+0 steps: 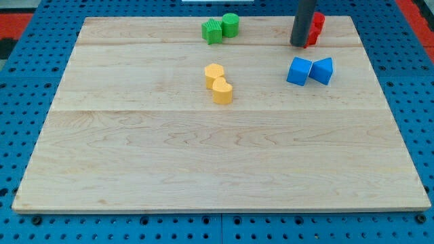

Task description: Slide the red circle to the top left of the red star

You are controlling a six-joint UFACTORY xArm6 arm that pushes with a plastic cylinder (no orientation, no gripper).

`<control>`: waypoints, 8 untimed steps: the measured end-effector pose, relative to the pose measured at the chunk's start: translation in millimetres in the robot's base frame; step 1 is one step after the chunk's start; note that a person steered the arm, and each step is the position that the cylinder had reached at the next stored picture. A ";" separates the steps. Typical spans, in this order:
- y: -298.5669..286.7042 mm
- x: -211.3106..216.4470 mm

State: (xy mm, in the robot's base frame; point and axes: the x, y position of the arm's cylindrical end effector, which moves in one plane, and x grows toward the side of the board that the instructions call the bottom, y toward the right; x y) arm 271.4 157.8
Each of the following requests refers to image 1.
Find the blue triangular prism block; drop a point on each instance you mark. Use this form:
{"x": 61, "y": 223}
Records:
{"x": 322, "y": 70}

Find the yellow heart block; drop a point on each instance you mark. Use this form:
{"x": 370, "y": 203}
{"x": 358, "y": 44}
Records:
{"x": 222, "y": 92}

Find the light wooden board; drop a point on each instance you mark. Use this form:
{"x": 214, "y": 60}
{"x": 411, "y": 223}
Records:
{"x": 132, "y": 128}

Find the red star block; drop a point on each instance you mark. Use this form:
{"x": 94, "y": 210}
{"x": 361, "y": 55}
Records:
{"x": 314, "y": 32}

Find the green cylinder block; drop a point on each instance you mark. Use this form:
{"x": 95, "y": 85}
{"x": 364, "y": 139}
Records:
{"x": 230, "y": 25}

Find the blue cube block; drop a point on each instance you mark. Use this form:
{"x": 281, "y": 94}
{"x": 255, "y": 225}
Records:
{"x": 299, "y": 71}

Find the red cylinder block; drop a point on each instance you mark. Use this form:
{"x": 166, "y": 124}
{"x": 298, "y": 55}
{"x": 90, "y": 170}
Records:
{"x": 318, "y": 20}

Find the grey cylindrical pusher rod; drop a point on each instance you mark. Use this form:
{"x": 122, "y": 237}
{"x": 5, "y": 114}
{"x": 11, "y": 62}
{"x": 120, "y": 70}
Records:
{"x": 302, "y": 22}

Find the green star block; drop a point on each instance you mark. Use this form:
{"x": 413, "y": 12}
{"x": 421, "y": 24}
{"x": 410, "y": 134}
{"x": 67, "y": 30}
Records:
{"x": 212, "y": 31}

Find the yellow hexagon block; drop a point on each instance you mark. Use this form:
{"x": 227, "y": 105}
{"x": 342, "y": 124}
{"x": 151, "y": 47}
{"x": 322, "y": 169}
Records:
{"x": 212, "y": 72}

